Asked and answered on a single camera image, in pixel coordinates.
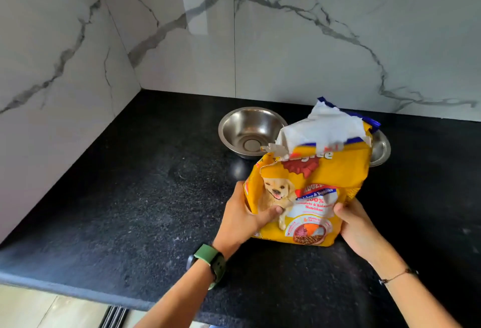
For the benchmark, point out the yellow dog food bag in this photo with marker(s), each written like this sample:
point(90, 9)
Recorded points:
point(313, 185)

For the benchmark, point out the steel bowl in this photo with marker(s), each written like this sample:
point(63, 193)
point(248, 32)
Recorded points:
point(250, 130)
point(379, 149)

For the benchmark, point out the person's right hand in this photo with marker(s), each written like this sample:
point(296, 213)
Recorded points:
point(359, 232)

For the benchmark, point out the green smartwatch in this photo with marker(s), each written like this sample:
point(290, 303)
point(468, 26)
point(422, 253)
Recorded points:
point(210, 260)

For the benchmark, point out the person's right forearm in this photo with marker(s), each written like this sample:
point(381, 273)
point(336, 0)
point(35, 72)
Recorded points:
point(411, 286)

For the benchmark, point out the person's left thumb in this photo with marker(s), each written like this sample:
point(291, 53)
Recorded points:
point(269, 214)

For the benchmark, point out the person's right thumb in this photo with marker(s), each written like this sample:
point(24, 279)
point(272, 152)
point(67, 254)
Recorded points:
point(340, 212)

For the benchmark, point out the person's left forearm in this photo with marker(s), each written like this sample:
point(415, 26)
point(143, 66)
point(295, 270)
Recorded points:
point(179, 294)

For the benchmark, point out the person's left hand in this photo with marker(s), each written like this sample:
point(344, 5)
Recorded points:
point(235, 222)

